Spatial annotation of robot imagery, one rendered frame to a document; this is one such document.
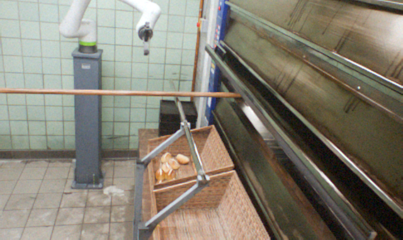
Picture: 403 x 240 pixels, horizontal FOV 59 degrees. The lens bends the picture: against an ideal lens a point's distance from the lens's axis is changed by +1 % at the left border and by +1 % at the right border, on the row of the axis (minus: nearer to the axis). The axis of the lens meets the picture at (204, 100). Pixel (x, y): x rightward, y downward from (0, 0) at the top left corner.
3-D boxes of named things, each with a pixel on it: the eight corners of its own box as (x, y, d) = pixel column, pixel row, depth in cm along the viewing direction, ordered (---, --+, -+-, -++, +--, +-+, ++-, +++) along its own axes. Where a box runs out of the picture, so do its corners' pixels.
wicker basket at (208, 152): (210, 156, 269) (214, 124, 259) (230, 204, 218) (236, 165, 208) (145, 157, 258) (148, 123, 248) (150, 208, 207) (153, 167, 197)
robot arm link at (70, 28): (53, 30, 257) (78, -31, 226) (72, 28, 270) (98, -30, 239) (63, 43, 254) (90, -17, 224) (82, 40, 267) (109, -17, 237)
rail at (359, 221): (205, 45, 240) (208, 46, 240) (366, 240, 78) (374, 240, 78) (206, 43, 239) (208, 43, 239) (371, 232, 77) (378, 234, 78)
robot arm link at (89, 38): (72, 43, 270) (71, 17, 264) (89, 41, 283) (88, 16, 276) (83, 46, 264) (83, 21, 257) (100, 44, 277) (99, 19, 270)
